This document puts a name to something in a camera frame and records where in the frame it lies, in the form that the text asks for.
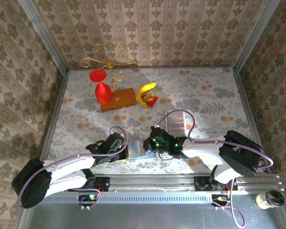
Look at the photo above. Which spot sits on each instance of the aluminium corner post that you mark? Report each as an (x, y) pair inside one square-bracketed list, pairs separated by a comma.
[(44, 35), (256, 35)]

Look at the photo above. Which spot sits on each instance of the small controller board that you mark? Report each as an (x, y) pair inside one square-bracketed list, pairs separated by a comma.
[(219, 198), (85, 198)]

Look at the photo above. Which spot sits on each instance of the right aluminium corner post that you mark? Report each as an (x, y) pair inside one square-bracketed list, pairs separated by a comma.
[(256, 35)]

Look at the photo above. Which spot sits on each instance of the glass jar black lid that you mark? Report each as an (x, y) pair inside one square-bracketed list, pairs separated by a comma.
[(270, 200)]

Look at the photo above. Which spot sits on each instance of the left aluminium side rail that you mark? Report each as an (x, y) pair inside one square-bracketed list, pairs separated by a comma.
[(54, 119)]

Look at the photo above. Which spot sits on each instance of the yellow toy banana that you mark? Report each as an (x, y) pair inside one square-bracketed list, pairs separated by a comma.
[(143, 91)]

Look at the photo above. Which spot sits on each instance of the aluminium side rail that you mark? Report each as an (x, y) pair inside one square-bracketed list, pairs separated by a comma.
[(54, 119), (250, 117)]

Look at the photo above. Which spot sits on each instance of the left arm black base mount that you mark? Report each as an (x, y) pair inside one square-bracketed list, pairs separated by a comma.
[(105, 184)]

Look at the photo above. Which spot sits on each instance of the right aluminium side rail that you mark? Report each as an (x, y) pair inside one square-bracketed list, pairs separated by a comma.
[(250, 117)]

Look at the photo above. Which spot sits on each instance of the small red toy figure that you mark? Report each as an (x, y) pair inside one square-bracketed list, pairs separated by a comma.
[(151, 100)]

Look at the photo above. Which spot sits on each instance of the grey metal shelf panel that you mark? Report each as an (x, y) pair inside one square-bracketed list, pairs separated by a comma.
[(145, 217)]

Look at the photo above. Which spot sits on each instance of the aluminium front rail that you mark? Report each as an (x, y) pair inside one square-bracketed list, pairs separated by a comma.
[(152, 181)]

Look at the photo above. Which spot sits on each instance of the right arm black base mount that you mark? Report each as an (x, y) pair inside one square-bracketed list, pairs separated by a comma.
[(200, 184)]

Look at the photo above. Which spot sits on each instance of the left aluminium corner post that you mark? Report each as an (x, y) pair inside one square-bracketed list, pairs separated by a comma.
[(44, 35)]

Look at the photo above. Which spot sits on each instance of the right small controller board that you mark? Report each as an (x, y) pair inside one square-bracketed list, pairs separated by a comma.
[(219, 198)]

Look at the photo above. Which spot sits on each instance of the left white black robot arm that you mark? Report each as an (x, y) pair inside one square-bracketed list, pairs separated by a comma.
[(69, 167)]

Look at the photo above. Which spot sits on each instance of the floral patterned table cover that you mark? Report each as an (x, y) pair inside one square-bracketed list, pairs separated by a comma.
[(205, 78)]

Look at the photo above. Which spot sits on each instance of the mint green card holder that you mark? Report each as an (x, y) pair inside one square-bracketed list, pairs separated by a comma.
[(134, 150)]

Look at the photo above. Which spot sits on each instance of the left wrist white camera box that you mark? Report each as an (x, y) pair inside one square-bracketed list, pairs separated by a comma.
[(112, 131)]

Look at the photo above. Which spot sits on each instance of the left small controller board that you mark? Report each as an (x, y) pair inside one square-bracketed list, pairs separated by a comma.
[(85, 198)]

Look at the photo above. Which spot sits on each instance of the red plastic wine glass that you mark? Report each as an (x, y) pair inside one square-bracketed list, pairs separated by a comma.
[(104, 94)]

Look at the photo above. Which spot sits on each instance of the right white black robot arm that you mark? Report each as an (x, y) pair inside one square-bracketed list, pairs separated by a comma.
[(205, 148)]

